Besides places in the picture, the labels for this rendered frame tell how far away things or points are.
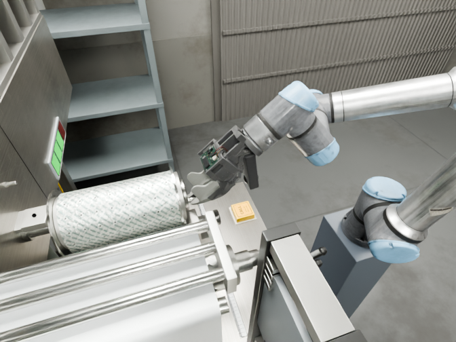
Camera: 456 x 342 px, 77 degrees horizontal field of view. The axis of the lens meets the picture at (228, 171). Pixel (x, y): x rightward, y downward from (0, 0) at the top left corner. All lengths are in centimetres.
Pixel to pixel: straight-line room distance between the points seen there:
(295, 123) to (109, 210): 42
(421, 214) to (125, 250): 68
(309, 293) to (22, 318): 31
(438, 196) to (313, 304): 52
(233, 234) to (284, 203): 135
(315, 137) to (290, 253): 32
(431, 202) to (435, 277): 158
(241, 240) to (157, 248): 66
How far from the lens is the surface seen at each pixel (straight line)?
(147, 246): 38
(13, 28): 110
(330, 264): 123
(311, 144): 64
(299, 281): 37
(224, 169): 62
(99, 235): 66
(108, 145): 276
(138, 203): 63
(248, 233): 104
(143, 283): 37
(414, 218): 85
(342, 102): 75
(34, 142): 91
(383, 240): 88
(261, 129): 60
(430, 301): 226
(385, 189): 98
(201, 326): 36
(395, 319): 210
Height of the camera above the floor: 176
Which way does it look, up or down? 43 degrees down
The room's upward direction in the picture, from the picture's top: straight up
